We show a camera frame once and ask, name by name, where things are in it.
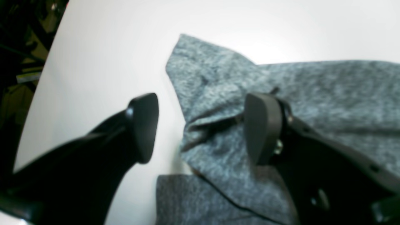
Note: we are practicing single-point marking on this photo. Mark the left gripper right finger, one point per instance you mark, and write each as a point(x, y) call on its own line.
point(329, 183)

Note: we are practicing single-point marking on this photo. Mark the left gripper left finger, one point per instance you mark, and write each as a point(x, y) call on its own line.
point(75, 183)

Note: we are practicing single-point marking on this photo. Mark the grey long-sleeve shirt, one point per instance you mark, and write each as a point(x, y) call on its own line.
point(352, 102)

